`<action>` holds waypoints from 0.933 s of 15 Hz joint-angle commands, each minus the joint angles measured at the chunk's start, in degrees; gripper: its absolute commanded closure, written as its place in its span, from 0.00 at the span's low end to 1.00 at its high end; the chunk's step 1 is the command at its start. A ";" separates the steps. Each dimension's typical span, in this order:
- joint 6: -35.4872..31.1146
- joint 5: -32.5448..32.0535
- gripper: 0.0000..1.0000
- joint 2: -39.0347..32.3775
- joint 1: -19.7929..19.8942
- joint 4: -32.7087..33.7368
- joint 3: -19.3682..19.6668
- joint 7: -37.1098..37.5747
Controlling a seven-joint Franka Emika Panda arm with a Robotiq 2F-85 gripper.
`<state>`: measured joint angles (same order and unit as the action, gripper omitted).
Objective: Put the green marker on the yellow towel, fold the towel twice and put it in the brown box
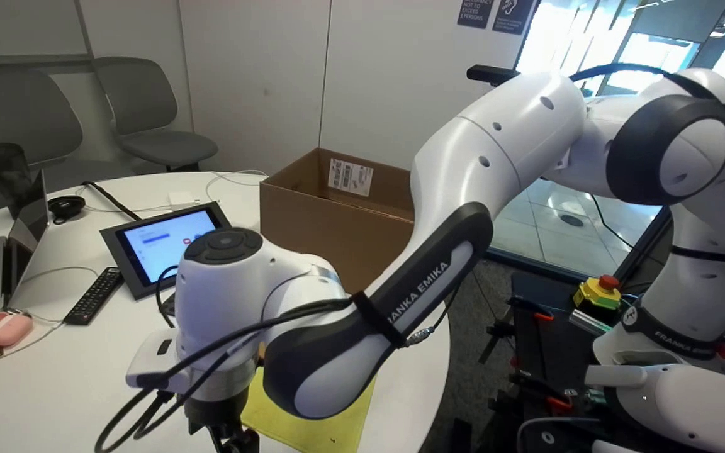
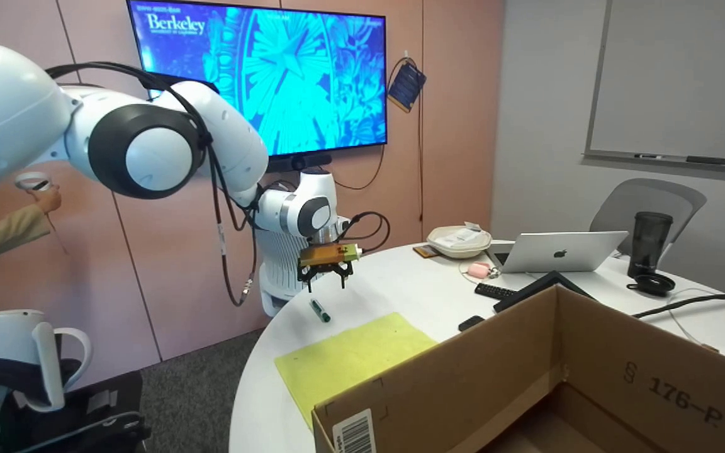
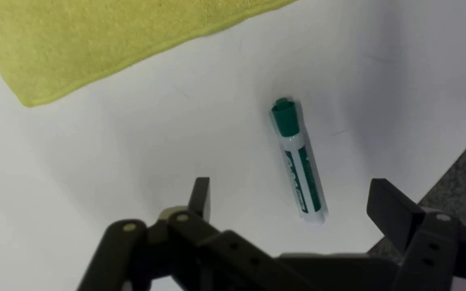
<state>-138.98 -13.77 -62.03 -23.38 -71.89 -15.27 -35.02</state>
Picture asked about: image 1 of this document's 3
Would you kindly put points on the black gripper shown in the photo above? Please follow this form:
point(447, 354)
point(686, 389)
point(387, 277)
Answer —
point(216, 410)

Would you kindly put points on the yellow towel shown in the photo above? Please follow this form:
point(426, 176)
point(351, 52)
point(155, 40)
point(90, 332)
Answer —
point(328, 429)

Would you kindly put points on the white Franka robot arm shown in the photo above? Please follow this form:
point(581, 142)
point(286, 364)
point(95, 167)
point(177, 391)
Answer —
point(547, 167)

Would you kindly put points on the brown cardboard box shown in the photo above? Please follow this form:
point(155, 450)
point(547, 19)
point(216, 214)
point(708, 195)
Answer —
point(338, 218)

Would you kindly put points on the black remote control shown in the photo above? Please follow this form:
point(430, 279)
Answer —
point(91, 294)

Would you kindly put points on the black tablet with lit screen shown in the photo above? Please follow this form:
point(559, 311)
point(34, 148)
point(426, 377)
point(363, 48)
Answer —
point(165, 242)

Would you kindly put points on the pink computer mouse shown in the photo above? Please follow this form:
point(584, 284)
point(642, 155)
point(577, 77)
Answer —
point(4, 327)

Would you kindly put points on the small black round object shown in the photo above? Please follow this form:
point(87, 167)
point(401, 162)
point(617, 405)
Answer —
point(67, 208)

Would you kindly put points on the gray office chair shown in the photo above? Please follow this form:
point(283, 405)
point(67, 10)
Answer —
point(149, 116)
point(18, 127)

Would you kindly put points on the dark tumbler cup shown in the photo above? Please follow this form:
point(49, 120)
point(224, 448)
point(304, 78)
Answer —
point(10, 172)

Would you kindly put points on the red yellow emergency stop button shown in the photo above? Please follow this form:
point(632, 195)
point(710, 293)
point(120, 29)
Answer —
point(599, 293)

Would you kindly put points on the dark wall poster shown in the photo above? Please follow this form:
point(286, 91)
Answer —
point(474, 10)
point(514, 13)

